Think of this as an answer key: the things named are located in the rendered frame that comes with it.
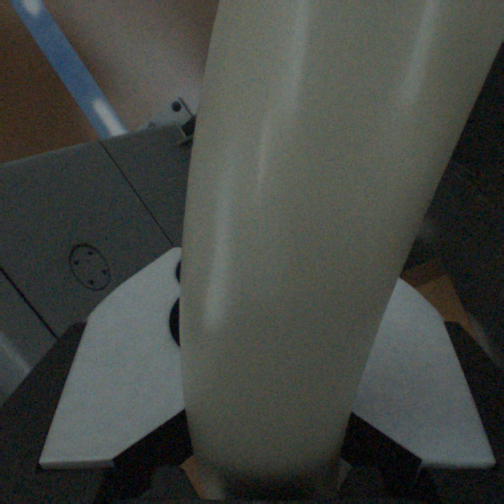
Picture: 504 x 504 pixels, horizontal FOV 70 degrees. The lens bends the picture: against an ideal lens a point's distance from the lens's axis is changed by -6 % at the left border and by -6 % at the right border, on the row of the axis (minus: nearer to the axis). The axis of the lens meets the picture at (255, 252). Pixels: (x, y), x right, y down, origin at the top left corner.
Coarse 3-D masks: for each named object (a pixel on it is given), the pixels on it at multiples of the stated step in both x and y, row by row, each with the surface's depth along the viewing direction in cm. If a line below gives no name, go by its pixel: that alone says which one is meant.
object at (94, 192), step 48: (96, 144) 72; (144, 144) 89; (0, 192) 48; (48, 192) 56; (96, 192) 66; (144, 192) 79; (0, 240) 45; (48, 240) 52; (96, 240) 61; (144, 240) 72; (0, 288) 43; (48, 288) 49; (96, 288) 57; (0, 336) 40; (48, 336) 45; (0, 384) 43
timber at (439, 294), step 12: (420, 264) 113; (432, 264) 109; (408, 276) 111; (420, 276) 107; (432, 276) 104; (444, 276) 101; (420, 288) 104; (432, 288) 103; (444, 288) 103; (432, 300) 105; (444, 300) 104; (456, 300) 103; (444, 312) 105; (456, 312) 105; (468, 324) 105
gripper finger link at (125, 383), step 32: (128, 288) 10; (160, 288) 10; (96, 320) 9; (128, 320) 9; (160, 320) 9; (96, 352) 8; (128, 352) 8; (160, 352) 8; (96, 384) 7; (128, 384) 7; (160, 384) 7; (64, 416) 7; (96, 416) 7; (128, 416) 7; (160, 416) 7; (64, 448) 6; (96, 448) 6; (128, 448) 6; (160, 448) 7; (128, 480) 6
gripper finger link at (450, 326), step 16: (464, 336) 8; (464, 352) 8; (480, 352) 8; (464, 368) 8; (480, 368) 8; (496, 368) 8; (480, 384) 7; (496, 384) 7; (480, 400) 7; (496, 400) 7; (480, 416) 7; (496, 416) 6; (496, 432) 6; (496, 448) 6; (496, 464) 6; (416, 480) 6; (432, 480) 6; (448, 480) 6; (464, 480) 5; (480, 480) 5; (496, 480) 5; (416, 496) 6; (432, 496) 6; (448, 496) 5; (464, 496) 5; (480, 496) 5; (496, 496) 5
